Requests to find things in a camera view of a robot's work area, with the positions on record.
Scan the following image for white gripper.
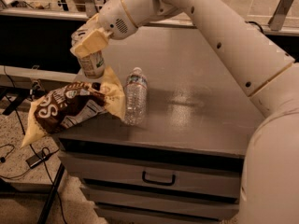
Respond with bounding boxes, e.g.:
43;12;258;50
70;0;137;59

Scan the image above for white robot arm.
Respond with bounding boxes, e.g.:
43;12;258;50
71;0;299;224

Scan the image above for brown chip bag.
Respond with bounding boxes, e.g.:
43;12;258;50
21;66;125;147

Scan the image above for clear plastic water bottle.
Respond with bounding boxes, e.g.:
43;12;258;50
124;67;148;126

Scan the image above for black power adapter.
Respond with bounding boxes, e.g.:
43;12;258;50
26;151;50;169

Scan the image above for grey drawer cabinet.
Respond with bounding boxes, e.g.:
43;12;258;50
55;27;263;224

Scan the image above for black tripod leg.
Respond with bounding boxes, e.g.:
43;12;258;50
37;164;64;224

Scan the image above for black floor cable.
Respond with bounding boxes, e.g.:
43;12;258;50
0;66;68;224

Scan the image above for black drawer handle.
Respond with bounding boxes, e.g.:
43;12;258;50
141;171;177;187

